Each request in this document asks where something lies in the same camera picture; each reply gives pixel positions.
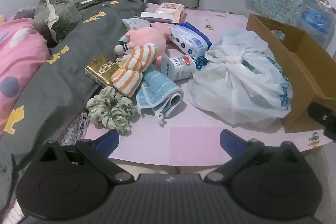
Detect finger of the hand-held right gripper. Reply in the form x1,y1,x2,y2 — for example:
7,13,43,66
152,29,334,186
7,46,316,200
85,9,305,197
308,102,336,142

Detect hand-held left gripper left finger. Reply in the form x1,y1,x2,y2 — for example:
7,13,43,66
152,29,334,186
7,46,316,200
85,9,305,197
34,130,133,184

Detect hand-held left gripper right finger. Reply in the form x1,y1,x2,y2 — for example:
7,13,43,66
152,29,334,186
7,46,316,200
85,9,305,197
203,129,309,184

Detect brown cardboard box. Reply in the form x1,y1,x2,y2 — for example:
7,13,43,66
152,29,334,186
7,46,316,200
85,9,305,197
246,13,336,134

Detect orange striped cloth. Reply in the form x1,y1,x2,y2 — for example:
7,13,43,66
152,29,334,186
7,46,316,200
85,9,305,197
111,43,159,97

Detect light blue towel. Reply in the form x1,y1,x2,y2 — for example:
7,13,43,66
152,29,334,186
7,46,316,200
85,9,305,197
136,68,185,126

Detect pink plush toy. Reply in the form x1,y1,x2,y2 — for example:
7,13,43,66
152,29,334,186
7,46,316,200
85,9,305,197
114,23,175,65

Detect blue and white wipes packet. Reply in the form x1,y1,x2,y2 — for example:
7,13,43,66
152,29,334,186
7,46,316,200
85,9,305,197
167,22,213,59

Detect light blue packet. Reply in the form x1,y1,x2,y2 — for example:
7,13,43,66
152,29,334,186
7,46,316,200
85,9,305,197
121,17,152,30

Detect green floral scrunchie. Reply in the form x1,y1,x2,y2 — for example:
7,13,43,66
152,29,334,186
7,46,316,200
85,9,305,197
87,88,137,134

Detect white lace cloth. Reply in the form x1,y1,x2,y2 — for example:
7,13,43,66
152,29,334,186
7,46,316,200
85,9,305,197
62,111,91,146

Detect white plastic bag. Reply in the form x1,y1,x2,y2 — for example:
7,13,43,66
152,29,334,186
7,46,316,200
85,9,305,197
186,30,293,128

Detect gold packet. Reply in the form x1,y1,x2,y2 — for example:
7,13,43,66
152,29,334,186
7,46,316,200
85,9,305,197
84,55,125,88

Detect grey quilt with yellow prints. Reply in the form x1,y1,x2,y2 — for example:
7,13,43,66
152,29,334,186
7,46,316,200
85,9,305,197
0,0,147,188

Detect white milk bottle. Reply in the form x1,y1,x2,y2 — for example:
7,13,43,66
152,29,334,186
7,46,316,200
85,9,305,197
161,52,196,81

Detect blue plastic bag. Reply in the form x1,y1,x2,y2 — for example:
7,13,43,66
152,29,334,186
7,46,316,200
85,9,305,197
297,0,336,50

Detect pink quilt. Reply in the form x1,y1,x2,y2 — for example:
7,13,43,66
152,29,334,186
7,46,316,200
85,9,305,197
0,14,50,135

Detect green floral pillow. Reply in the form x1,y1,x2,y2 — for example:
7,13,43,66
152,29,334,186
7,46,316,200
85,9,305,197
34,0,83,46

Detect white flat box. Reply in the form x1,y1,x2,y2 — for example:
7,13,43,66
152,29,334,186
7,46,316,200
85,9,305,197
140,11,174,24

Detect pink tissue packet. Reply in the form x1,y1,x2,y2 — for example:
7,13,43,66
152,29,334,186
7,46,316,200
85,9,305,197
154,2,186,24

